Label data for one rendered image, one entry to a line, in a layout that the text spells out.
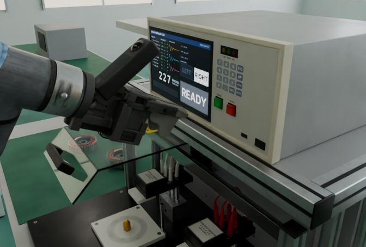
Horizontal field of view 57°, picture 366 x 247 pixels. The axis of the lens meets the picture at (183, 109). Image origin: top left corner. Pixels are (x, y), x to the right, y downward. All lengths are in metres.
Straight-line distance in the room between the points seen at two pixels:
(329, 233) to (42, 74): 0.52
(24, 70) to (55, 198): 0.77
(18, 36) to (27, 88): 4.81
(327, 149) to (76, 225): 0.69
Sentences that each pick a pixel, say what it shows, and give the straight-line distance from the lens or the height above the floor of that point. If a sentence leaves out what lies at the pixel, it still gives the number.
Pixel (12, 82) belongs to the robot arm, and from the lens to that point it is 0.46.
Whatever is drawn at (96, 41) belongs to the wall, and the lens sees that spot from 5.54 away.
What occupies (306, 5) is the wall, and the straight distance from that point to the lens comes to 8.38.
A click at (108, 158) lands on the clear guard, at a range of 0.71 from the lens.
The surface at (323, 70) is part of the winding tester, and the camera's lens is 0.62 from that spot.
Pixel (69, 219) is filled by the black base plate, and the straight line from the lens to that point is 1.05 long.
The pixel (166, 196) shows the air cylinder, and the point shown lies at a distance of 0.99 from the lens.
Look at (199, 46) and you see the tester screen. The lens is 0.68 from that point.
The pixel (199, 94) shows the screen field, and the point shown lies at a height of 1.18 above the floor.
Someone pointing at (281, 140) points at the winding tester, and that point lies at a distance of 0.59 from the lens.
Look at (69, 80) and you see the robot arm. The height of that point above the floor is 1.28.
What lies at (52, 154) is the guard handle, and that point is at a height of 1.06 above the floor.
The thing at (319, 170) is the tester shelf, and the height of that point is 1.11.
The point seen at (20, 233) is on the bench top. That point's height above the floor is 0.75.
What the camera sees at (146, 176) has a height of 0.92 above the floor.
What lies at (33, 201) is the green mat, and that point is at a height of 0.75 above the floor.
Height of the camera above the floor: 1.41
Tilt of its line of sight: 22 degrees down
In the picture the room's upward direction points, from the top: straight up
